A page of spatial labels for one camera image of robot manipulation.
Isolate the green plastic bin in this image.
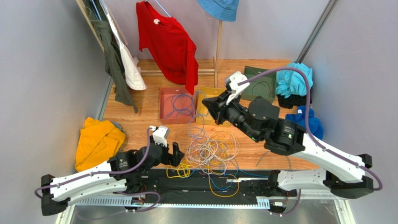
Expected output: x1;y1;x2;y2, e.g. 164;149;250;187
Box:
241;66;277;103

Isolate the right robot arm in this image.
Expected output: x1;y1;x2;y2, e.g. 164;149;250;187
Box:
202;91;377;199

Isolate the blue bucket hat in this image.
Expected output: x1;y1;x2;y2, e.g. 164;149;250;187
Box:
197;0;240;22

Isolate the purple cable in red bin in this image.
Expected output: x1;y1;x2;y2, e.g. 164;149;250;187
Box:
162;93;196;119

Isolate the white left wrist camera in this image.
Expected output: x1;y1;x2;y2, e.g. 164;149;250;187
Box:
149;126;170;147

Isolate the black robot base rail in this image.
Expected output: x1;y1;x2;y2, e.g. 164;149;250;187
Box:
70;168;347;209

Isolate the aluminium frame post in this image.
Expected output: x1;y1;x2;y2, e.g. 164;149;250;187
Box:
295;0;339;63

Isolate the yellow plastic bin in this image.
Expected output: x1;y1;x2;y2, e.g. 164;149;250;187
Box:
195;86;224;126

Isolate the red plastic bin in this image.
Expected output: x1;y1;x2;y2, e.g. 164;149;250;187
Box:
159;87;196;125

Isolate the blue cable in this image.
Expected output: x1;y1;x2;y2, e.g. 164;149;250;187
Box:
186;90;291;191

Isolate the wooden clothes rack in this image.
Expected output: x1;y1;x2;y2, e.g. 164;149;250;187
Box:
76;0;223;88

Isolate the white cable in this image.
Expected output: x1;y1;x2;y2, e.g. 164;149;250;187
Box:
186;130;241;175

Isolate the orange yellow cloth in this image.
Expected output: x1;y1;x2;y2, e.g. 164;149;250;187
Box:
74;117;126;172

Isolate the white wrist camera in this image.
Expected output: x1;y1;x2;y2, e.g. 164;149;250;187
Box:
225;71;249;105
149;126;170;147

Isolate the grey denim cloth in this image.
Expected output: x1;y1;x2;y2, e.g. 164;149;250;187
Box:
111;121;122;130

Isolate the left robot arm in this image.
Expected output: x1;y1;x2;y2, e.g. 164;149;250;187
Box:
35;142;185;216

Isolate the cyan cloth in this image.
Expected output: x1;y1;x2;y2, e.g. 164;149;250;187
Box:
276;63;313;98

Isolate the black cloth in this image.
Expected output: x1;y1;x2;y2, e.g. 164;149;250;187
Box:
277;95;307;109

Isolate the olive green garment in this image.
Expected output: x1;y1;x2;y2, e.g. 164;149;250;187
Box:
83;0;138;113

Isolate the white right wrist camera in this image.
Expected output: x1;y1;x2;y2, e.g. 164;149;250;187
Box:
225;71;249;105

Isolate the yellow cable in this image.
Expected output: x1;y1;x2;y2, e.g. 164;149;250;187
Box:
166;93;242;198

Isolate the dark cable in green bin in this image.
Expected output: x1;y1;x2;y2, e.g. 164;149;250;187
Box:
245;80;270;98

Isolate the red shirt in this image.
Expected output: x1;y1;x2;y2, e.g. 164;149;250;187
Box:
136;1;199;94

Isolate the white garment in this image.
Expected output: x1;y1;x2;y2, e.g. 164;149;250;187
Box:
99;0;147;91

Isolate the blue cloth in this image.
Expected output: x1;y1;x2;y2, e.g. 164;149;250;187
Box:
285;105;324;140

